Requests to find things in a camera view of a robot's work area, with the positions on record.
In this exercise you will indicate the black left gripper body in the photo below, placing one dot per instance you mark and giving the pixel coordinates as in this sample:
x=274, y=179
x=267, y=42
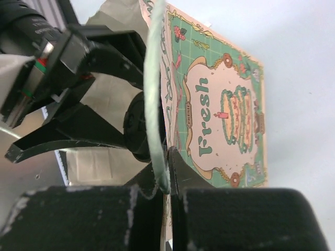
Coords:
x=53, y=71

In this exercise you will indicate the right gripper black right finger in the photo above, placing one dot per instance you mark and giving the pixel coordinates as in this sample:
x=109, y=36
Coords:
x=209, y=218

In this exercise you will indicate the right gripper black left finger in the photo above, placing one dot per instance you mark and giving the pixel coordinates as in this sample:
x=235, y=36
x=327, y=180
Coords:
x=127, y=217

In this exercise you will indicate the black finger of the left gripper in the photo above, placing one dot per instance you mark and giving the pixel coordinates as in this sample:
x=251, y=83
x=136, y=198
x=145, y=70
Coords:
x=116, y=53
x=79, y=126

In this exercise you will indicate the green illustrated paper bag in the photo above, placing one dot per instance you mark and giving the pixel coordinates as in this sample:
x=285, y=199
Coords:
x=212, y=92

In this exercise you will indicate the black plastic cup lid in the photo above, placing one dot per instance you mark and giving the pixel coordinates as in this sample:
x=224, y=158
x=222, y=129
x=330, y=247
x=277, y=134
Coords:
x=135, y=129

